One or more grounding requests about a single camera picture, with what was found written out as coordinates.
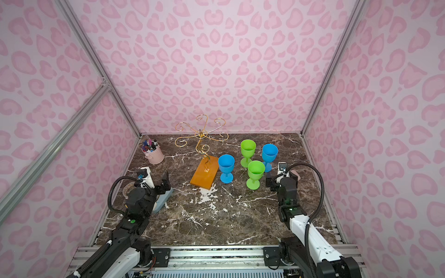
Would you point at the wooden rack base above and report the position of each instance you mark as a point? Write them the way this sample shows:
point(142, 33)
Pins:
point(205, 173)

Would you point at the clear tape roll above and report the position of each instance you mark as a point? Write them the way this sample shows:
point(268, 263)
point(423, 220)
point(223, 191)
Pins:
point(127, 189)

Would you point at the blue wine glass front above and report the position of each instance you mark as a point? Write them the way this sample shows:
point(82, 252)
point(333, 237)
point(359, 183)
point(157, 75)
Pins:
point(226, 165)

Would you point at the blue wine glass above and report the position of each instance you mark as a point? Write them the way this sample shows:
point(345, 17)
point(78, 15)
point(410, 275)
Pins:
point(269, 154)
point(226, 165)

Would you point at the green wine glass back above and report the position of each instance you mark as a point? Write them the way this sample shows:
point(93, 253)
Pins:
point(256, 171)

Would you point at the pink metal pen bucket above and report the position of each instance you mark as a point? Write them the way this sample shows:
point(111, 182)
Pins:
point(152, 151)

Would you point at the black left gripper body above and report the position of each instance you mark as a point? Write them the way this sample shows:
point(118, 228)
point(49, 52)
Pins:
point(161, 187)

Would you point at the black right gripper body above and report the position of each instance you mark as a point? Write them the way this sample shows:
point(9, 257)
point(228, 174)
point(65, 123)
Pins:
point(278, 181)

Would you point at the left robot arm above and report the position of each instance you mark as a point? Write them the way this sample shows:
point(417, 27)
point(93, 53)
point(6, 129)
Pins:
point(126, 247)

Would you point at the pink case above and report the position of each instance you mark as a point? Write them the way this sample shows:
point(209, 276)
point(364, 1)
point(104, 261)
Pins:
point(295, 173)

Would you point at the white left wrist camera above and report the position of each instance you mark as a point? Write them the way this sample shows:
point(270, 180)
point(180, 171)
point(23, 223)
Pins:
point(144, 175)

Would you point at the green wine glass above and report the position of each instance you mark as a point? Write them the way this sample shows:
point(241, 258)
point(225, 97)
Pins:
point(256, 171)
point(248, 148)

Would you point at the blue wine glass back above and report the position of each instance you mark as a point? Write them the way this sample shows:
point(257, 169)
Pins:
point(269, 154)

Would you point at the blue white stapler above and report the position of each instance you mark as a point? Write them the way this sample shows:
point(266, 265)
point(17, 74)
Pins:
point(161, 201)

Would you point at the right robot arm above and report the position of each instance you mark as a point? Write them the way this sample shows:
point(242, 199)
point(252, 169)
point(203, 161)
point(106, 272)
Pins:
point(307, 248)

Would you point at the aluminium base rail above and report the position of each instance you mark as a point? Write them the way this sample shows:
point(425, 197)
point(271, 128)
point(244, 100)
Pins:
point(218, 261)

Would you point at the gold wire glass rack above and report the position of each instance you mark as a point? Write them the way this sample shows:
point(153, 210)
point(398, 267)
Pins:
point(201, 134)

